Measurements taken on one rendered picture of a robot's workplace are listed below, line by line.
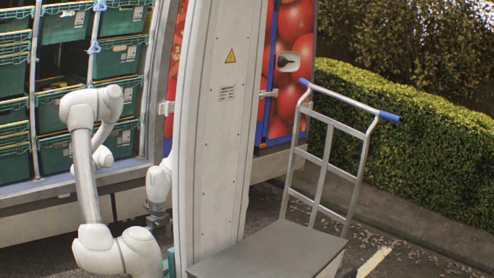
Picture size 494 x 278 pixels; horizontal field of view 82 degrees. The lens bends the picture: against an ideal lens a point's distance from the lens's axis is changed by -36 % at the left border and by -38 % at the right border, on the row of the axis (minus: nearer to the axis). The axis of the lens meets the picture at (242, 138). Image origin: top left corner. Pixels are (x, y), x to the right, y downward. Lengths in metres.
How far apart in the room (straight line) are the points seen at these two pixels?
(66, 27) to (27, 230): 1.26
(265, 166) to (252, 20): 2.08
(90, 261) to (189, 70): 0.78
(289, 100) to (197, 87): 2.12
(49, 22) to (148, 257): 1.42
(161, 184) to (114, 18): 1.07
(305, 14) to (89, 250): 2.60
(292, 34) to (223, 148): 1.93
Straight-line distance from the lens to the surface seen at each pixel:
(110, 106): 1.55
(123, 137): 2.59
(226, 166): 1.42
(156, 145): 2.54
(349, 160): 4.18
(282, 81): 3.19
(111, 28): 2.38
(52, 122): 2.32
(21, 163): 2.33
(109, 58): 2.40
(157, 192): 1.86
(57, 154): 2.38
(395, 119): 2.03
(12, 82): 2.19
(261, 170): 3.29
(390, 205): 3.77
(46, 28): 2.20
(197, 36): 1.17
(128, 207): 2.58
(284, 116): 3.30
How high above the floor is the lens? 1.63
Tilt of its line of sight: 18 degrees down
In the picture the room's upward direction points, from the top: 6 degrees clockwise
